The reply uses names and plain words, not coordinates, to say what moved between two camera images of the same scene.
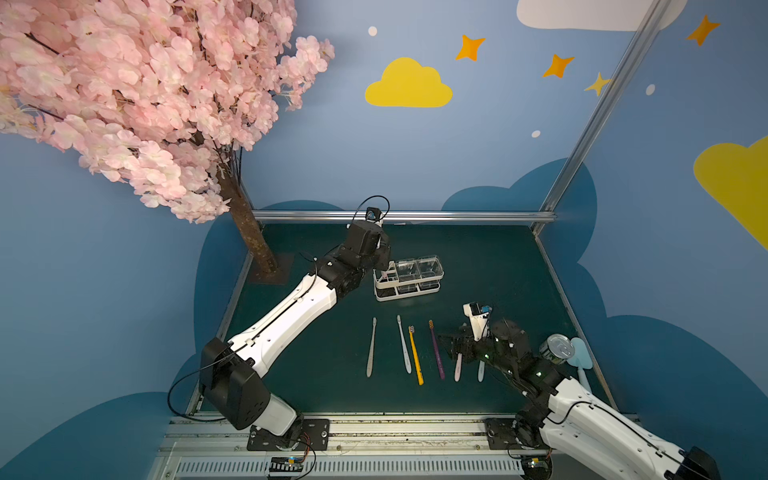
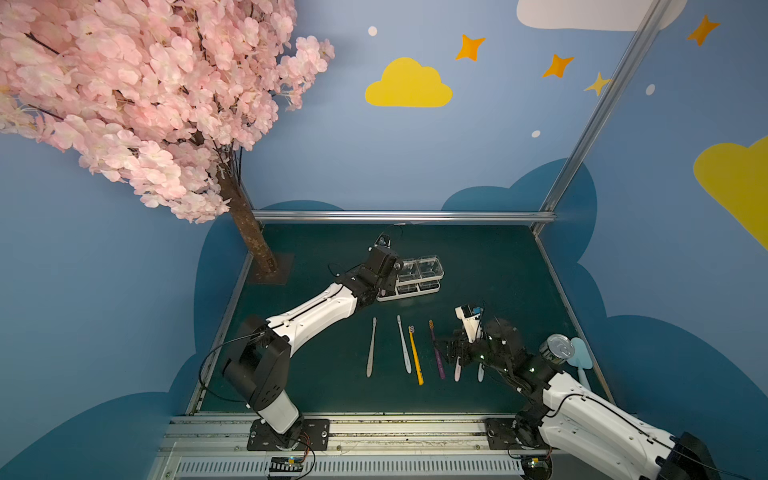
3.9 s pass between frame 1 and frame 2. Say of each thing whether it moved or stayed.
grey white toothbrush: stayed
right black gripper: stayed
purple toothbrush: stayed
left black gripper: moved
